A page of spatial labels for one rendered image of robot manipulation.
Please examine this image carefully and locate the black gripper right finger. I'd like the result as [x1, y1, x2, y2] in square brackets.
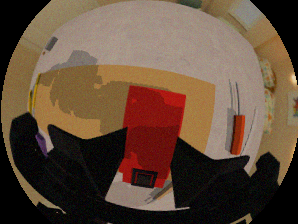
[170, 136, 250, 209]

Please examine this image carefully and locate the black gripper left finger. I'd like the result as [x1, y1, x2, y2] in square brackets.
[47, 124, 128, 198]

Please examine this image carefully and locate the purple shallow tray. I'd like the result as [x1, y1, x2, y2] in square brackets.
[35, 132, 48, 160]

